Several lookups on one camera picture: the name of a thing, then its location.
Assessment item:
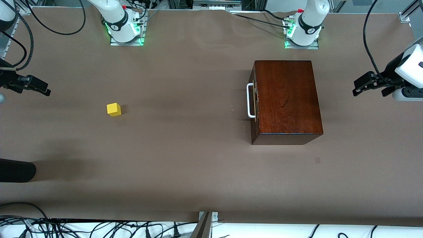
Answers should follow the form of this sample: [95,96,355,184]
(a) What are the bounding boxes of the yellow wooden block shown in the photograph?
[107,103,122,117]

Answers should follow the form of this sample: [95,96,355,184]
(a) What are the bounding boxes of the wooden drawer with white handle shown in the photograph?
[247,63,260,138]

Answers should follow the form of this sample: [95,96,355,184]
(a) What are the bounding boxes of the dark brown wooden cabinet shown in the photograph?
[251,60,324,145]

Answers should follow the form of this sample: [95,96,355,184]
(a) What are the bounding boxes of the black cylinder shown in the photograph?
[0,159,36,183]

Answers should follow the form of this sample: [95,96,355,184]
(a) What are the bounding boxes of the brown paper table cover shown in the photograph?
[0,7,423,227]

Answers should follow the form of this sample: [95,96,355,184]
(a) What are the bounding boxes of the silver device box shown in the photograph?
[193,0,242,10]

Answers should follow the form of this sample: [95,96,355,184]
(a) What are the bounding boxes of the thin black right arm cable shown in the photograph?
[0,31,27,70]

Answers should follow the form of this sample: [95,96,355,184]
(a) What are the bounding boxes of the aluminium frame rail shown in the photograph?
[398,0,423,23]
[0,6,32,66]

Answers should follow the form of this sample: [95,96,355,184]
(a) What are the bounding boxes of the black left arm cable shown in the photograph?
[363,0,399,86]

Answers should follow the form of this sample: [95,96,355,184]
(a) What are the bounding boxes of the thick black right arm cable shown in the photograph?
[13,0,87,71]

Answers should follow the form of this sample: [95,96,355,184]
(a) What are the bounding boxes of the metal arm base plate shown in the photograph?
[110,10,146,46]
[284,18,320,50]

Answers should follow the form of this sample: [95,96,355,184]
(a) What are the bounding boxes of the short black base cable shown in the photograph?
[261,9,288,20]

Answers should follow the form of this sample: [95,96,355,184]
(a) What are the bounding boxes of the black arched floor cable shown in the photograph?
[0,202,50,220]

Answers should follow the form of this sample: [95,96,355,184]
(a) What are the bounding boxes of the long black base cable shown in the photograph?
[231,13,289,28]

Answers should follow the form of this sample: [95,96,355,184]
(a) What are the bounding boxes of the aluminium profile post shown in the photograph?
[190,212,218,238]

